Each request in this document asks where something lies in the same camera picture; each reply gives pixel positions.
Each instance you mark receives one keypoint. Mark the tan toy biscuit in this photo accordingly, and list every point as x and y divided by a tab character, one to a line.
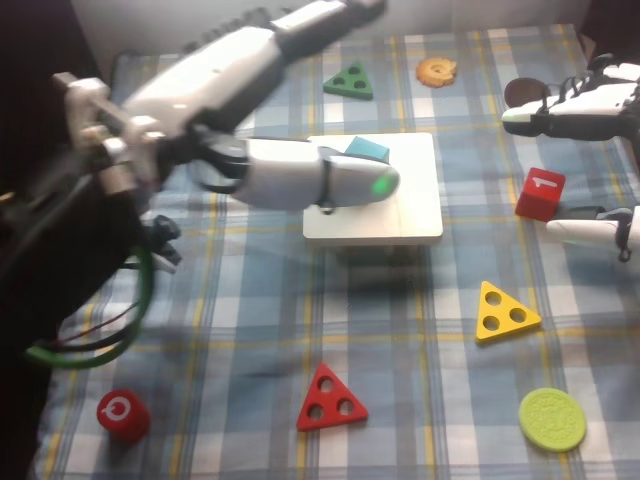
436	74

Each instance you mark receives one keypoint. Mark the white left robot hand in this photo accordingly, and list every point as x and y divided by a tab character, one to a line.
220	75

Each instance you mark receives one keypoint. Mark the lime green sandwich cookie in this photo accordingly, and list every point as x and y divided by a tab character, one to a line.
552	420

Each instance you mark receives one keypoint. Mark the white backdrop sheet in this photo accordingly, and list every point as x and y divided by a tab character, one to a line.
450	15

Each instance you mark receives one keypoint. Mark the red numbered cube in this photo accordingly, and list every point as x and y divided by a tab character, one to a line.
540	197

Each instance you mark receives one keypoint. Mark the red triangle with holes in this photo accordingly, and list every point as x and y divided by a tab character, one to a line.
327	405

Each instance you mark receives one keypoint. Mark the small white wooden table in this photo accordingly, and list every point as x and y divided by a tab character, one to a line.
415	200

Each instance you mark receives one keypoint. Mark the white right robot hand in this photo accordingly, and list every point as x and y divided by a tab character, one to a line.
590	105

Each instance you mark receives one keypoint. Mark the brown round toy cookie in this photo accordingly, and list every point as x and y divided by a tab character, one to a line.
522	92

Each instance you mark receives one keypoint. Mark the green triangle with holes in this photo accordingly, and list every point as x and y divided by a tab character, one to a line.
347	82

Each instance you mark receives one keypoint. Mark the red cylinder with white mark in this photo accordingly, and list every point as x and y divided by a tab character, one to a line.
122	417

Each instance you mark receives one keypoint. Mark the yellow triangle with holes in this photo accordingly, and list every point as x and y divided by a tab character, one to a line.
500	322

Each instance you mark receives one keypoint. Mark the blue wooden block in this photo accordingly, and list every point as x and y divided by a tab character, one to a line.
367	149

